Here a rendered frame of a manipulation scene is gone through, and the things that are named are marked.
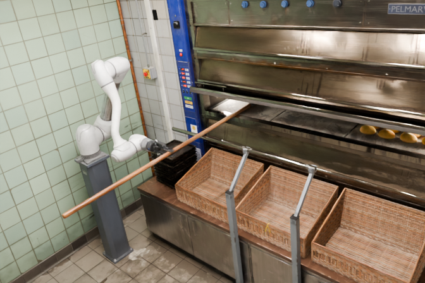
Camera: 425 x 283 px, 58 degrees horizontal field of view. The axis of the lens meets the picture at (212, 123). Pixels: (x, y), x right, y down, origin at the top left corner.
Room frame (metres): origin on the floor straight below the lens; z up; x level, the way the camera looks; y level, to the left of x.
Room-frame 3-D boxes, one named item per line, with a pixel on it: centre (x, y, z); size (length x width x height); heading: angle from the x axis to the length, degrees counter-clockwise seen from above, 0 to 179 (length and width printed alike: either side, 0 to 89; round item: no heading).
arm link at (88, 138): (2.75, 0.99, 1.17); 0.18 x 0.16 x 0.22; 149
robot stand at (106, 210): (2.74, 1.00, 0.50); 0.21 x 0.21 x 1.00; 44
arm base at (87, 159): (2.73, 1.01, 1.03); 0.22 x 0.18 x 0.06; 134
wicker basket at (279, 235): (2.16, -0.43, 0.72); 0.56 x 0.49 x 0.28; 45
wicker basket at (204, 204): (2.57, 0.00, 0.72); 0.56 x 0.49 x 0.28; 45
